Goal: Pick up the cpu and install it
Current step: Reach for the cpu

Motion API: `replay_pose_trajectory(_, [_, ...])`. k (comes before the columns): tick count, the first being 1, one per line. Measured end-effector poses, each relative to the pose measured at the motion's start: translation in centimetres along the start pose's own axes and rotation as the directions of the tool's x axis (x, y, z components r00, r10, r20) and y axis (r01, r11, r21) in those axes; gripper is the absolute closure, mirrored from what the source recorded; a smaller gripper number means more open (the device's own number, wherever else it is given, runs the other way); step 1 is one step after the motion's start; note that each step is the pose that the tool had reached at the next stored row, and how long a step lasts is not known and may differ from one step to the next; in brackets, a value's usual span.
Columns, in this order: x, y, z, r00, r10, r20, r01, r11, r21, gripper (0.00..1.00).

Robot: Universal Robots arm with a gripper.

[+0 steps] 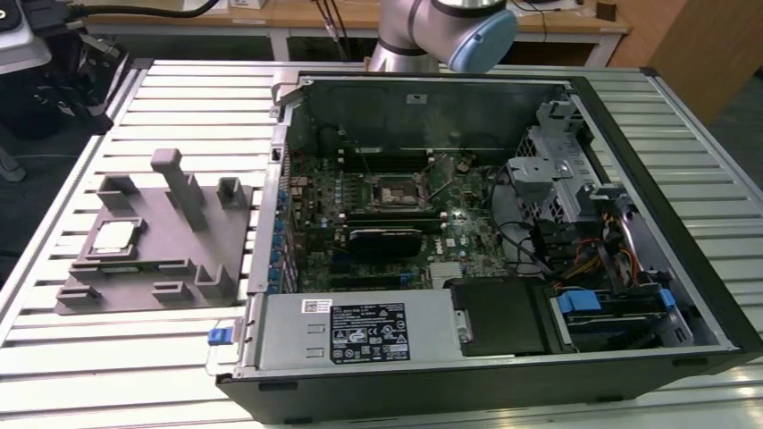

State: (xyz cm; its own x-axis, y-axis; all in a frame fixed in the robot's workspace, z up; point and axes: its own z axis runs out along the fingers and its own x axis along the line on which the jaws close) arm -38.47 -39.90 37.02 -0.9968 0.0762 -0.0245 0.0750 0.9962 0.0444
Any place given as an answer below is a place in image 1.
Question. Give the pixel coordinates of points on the silver CPU chip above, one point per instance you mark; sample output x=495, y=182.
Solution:
x=114, y=237

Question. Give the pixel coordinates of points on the CPU socket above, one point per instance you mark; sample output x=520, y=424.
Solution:
x=394, y=194

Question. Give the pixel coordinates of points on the grey metal leg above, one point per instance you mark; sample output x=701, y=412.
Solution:
x=12, y=165

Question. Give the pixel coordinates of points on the small white box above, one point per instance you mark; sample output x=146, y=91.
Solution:
x=247, y=3

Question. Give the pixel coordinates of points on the grey parts rack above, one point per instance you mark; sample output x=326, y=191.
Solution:
x=160, y=232

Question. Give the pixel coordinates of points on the green RAM stick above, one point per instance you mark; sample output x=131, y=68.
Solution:
x=128, y=267

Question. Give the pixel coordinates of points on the blue case latch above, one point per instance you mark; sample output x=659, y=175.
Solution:
x=219, y=336

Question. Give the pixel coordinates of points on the black graphics card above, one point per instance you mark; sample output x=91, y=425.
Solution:
x=384, y=246

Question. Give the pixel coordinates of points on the white barcode sticker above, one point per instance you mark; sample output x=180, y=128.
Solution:
x=315, y=306

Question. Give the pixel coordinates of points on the silver power supply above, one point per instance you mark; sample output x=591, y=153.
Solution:
x=286, y=330

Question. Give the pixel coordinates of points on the black expansion slot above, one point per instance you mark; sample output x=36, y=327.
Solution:
x=370, y=281

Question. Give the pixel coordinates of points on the round coin battery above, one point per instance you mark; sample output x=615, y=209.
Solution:
x=463, y=166

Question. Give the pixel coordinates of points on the black rating label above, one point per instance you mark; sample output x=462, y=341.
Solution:
x=370, y=333

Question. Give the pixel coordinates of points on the green motherboard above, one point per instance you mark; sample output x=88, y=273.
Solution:
x=476, y=232

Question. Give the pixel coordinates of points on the small silver heatsink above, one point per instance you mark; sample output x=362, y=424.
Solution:
x=447, y=272

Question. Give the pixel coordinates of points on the silver drive cage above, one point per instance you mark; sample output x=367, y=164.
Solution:
x=536, y=172

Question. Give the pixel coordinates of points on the black PC case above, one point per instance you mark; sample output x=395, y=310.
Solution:
x=418, y=393

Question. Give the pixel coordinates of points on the small dark box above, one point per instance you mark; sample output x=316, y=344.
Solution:
x=607, y=11

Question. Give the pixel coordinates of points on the hard disk in blue carrier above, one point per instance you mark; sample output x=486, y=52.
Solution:
x=581, y=304

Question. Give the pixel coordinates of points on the brown wooden cabinet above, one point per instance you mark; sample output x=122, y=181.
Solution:
x=703, y=44

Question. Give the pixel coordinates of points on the blue plastic clip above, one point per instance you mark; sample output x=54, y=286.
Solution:
x=666, y=298

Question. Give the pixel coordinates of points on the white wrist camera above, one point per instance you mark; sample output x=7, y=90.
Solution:
x=24, y=53

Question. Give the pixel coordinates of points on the wooden desk white frame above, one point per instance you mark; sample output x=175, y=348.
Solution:
x=268, y=22

